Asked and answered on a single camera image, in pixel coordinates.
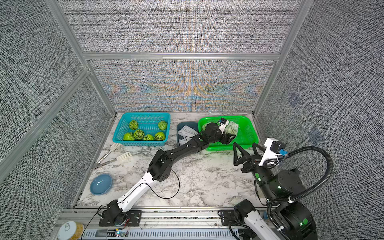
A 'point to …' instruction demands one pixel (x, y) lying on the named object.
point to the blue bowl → (100, 184)
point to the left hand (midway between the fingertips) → (235, 133)
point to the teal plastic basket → (141, 129)
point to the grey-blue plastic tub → (192, 125)
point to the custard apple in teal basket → (133, 125)
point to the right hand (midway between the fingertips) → (246, 142)
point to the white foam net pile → (187, 132)
